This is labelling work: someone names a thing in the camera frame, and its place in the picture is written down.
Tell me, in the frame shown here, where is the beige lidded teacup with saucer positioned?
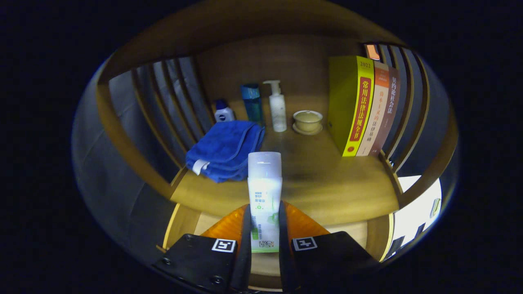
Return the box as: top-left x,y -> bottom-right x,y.
292,110 -> 324,136

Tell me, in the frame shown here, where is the wooden countertop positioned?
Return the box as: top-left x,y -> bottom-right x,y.
171,96 -> 400,225

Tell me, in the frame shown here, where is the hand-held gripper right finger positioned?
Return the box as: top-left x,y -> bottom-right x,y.
278,201 -> 382,293

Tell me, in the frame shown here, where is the folded blue towel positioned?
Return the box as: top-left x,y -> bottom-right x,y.
186,120 -> 265,183

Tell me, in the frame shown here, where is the brown book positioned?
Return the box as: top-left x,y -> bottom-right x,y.
369,67 -> 400,158

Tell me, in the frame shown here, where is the wooden drawer with black knob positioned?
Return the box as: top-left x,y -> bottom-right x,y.
163,202 -> 395,287

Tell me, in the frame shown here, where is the teal cylindrical bottle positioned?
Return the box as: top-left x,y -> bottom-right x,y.
240,84 -> 264,125

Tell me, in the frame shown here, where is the orange and beige book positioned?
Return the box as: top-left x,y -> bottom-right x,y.
355,61 -> 389,157

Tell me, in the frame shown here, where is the thick yellow book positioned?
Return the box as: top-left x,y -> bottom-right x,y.
327,56 -> 375,157

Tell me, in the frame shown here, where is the white pump bottle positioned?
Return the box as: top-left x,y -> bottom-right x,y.
263,80 -> 287,132

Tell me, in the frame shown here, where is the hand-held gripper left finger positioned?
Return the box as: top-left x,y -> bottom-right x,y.
152,203 -> 253,293

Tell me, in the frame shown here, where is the white tube with green print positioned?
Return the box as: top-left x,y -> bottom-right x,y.
247,152 -> 283,254

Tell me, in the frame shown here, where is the wooden cabinet with slatted sides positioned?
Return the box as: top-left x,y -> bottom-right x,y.
96,0 -> 458,262

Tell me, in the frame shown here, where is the small white bottle blue cap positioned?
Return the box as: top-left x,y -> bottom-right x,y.
214,99 -> 236,123

